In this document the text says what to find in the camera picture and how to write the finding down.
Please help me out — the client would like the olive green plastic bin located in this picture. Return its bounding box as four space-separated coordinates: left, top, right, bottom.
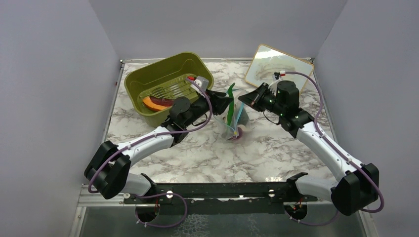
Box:
124 52 214 127

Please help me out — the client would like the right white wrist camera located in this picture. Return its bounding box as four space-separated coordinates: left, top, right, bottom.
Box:
269 71 286 89

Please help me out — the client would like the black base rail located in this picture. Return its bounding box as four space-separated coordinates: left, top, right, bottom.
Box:
78 175 341 217

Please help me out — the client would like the clear zip top bag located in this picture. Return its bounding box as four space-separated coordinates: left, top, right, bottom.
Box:
214 88 251 141

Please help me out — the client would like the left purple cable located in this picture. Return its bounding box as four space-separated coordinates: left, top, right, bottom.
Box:
87 78 213 194

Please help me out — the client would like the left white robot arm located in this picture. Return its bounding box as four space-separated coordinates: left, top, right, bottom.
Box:
84 90 234 203

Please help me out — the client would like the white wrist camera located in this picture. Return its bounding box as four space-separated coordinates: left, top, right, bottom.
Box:
269 71 286 89
191 76 209 93

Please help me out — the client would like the green chili pepper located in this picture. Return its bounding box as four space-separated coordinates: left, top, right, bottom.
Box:
226 83 235 126

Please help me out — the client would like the white garlic piece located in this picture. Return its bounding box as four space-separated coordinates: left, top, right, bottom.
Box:
238 121 251 132

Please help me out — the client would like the purple red onion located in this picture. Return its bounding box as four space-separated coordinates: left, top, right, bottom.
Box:
230 127 244 141

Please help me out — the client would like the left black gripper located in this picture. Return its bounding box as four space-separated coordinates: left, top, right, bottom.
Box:
183 89 233 128

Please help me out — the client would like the purple cable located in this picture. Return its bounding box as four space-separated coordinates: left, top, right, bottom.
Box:
283 71 385 214
87 78 213 194

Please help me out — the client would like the wood framed whiteboard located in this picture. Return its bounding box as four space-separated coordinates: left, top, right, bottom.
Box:
245 44 314 87

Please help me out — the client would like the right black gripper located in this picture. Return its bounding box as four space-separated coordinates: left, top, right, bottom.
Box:
239 83 285 117

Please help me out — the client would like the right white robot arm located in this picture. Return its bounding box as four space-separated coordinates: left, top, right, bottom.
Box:
238 80 379 216

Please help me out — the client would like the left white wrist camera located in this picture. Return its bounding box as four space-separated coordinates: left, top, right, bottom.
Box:
191 76 209 93

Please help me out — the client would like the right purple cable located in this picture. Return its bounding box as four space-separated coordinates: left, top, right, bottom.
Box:
283 71 385 214

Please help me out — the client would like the orange squash slice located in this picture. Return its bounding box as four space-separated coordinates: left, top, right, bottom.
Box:
142 96 168 112

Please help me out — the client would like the red meat slice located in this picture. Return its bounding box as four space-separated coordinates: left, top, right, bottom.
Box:
150 96 174 107

